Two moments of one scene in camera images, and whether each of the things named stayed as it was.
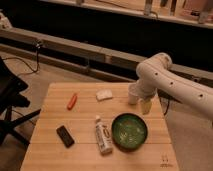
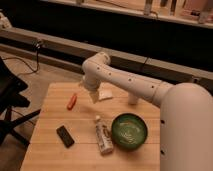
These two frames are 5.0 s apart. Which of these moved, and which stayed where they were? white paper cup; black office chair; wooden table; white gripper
Moved: white gripper
Stayed: black office chair; wooden table; white paper cup
